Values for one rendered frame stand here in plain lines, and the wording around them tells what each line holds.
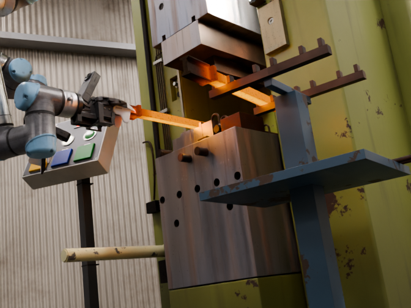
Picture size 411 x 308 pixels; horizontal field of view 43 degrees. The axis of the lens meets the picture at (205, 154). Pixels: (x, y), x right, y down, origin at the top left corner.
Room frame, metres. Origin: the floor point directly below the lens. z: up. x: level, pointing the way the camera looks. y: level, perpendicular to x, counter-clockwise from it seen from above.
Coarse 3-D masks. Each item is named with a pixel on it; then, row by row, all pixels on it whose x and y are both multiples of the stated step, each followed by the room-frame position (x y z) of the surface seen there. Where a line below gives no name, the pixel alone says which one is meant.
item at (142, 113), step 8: (136, 112) 1.49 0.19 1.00; (144, 112) 1.51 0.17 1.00; (152, 112) 1.54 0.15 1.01; (160, 112) 1.56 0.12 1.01; (152, 120) 1.57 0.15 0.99; (160, 120) 1.57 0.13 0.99; (168, 120) 1.58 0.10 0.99; (176, 120) 1.61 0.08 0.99; (184, 120) 1.63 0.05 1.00; (192, 120) 1.66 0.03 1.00; (192, 128) 1.69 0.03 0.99
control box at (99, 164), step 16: (64, 128) 2.00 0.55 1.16; (80, 128) 1.97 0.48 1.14; (96, 128) 1.93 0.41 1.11; (112, 128) 1.95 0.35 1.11; (64, 144) 1.94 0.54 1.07; (80, 144) 1.91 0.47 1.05; (96, 144) 1.88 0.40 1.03; (112, 144) 1.94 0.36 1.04; (96, 160) 1.83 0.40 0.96; (32, 176) 1.93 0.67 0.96; (48, 176) 1.92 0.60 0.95; (64, 176) 1.92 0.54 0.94; (80, 176) 1.91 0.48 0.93
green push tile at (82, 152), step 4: (88, 144) 1.88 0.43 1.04; (92, 144) 1.87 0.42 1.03; (80, 148) 1.89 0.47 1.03; (84, 148) 1.88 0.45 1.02; (88, 148) 1.87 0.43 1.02; (92, 148) 1.86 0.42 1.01; (76, 152) 1.88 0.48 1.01; (80, 152) 1.88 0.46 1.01; (84, 152) 1.87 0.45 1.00; (88, 152) 1.86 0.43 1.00; (92, 152) 1.86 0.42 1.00; (76, 156) 1.87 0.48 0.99; (80, 156) 1.86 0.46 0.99; (84, 156) 1.85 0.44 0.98; (88, 156) 1.85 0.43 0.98; (76, 160) 1.86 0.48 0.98; (80, 160) 1.86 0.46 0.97
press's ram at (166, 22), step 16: (160, 0) 1.76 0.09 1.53; (176, 0) 1.70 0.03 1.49; (192, 0) 1.65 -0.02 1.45; (208, 0) 1.61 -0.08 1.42; (224, 0) 1.68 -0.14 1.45; (240, 0) 1.75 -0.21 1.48; (160, 16) 1.77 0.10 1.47; (176, 16) 1.71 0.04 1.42; (192, 16) 1.66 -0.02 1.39; (208, 16) 1.63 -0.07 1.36; (224, 16) 1.67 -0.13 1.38; (240, 16) 1.74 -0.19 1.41; (256, 16) 1.81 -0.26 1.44; (160, 32) 1.77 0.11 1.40; (176, 32) 1.72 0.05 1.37; (240, 32) 1.78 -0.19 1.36; (256, 32) 1.80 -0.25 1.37; (160, 48) 1.82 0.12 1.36
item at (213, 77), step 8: (184, 56) 1.06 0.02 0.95; (192, 56) 1.07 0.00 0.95; (184, 64) 1.06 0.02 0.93; (192, 64) 1.08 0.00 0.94; (200, 64) 1.10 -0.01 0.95; (208, 64) 1.12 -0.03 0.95; (184, 72) 1.06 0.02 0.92; (192, 72) 1.06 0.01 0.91; (200, 72) 1.10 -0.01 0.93; (208, 72) 1.12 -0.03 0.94; (216, 72) 1.12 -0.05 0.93; (192, 80) 1.10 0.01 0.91; (200, 80) 1.10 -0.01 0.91; (208, 80) 1.11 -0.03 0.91; (216, 80) 1.13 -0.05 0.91; (224, 80) 1.17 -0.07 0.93; (248, 88) 1.26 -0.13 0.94; (240, 96) 1.27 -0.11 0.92; (248, 96) 1.28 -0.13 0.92; (256, 96) 1.29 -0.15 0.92; (264, 96) 1.33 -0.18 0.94
